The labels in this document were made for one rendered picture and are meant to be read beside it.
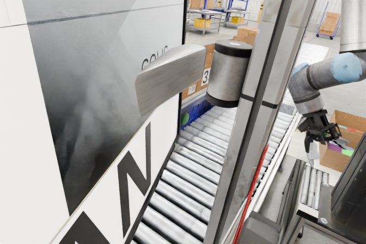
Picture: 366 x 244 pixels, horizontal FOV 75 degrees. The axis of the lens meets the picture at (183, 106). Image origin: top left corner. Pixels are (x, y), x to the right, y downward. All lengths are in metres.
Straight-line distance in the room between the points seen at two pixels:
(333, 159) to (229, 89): 1.17
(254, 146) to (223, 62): 0.10
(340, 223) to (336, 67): 0.59
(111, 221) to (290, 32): 0.21
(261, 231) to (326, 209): 0.68
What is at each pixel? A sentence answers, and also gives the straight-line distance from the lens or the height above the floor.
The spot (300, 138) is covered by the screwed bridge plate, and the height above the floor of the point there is 0.75.
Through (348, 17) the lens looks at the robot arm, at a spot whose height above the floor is 1.44.
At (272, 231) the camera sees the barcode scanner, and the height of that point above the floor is 1.09.
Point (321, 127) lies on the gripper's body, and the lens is 0.95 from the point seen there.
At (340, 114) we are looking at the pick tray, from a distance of 1.94.
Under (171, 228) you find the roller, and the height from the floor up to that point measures 0.75.
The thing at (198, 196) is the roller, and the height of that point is 0.74.
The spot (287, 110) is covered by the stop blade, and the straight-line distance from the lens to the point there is 1.88.
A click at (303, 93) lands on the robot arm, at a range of 0.91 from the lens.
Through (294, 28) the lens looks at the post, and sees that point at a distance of 0.24.
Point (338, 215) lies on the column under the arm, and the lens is 1.11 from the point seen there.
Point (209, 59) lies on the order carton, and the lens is 1.85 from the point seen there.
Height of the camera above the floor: 1.46
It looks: 26 degrees down
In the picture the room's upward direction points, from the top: 8 degrees clockwise
